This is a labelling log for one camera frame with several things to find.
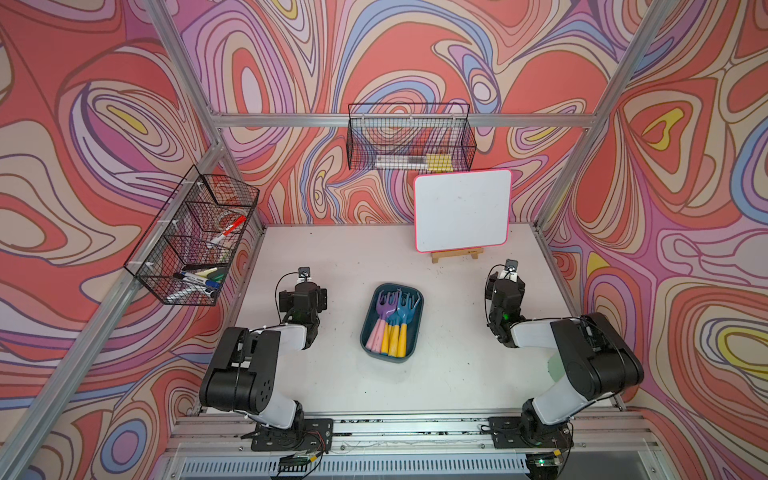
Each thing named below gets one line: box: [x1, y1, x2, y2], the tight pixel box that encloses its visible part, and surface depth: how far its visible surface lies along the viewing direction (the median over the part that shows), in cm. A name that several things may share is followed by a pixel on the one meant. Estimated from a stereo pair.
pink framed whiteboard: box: [414, 169, 512, 253], surface depth 103 cm
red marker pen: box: [211, 215, 247, 245], surface depth 79 cm
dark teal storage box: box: [360, 282, 424, 362], surface depth 90 cm
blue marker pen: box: [173, 272, 221, 290], surface depth 71 cm
